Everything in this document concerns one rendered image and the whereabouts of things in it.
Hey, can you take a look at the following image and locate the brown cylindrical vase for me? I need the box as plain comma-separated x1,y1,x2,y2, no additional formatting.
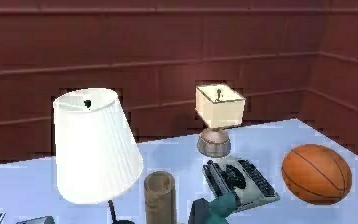
143,170,178,224

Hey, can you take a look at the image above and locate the cream square shade lamp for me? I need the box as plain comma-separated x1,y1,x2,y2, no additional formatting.
195,83,247,159

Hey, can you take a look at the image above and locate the white round shade lamp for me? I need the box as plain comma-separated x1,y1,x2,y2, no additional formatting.
52,87,145,224

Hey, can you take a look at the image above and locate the grey typewriter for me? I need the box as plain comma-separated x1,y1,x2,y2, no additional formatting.
202,156,281,213

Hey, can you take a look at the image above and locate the teal and black object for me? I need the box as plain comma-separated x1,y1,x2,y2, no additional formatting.
187,191,242,224

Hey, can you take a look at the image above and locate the orange basketball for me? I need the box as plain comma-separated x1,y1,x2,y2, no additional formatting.
281,143,353,206

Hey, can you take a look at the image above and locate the grey flat device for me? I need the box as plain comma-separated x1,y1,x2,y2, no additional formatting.
16,215,56,224

